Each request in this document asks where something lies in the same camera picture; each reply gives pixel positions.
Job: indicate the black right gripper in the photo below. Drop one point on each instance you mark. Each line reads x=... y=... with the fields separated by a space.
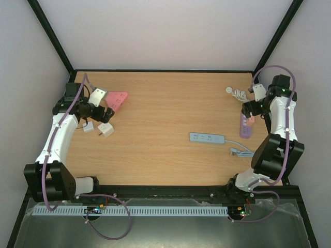
x=248 y=110

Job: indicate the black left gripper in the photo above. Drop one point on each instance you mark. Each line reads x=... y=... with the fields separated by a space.
x=99 y=117

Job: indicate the pink plug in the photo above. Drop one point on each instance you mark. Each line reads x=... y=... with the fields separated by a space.
x=250 y=121

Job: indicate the white 66W USB charger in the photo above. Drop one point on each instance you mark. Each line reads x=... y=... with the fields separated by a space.
x=89 y=127

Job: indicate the white cube plug red pattern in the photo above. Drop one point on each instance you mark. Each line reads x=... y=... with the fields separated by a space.
x=106 y=129

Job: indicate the pink triangular power strip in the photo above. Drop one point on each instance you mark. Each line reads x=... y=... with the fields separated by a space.
x=115 y=99

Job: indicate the purple power strip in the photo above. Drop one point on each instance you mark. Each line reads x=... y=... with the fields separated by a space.
x=245 y=130

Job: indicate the light blue power strip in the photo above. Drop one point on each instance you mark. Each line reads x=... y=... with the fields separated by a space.
x=206 y=138

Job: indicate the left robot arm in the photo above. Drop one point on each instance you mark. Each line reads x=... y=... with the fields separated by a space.
x=48 y=178

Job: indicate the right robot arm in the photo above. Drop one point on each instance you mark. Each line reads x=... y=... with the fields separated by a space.
x=281 y=150

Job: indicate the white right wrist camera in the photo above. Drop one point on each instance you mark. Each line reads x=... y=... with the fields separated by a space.
x=259 y=91

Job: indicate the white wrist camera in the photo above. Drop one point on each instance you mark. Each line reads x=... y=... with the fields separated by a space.
x=259 y=91
x=97 y=96

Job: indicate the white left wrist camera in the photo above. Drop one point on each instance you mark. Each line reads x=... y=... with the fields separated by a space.
x=97 y=96

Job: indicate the light blue cable duct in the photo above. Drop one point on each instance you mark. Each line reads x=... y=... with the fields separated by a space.
x=133 y=211

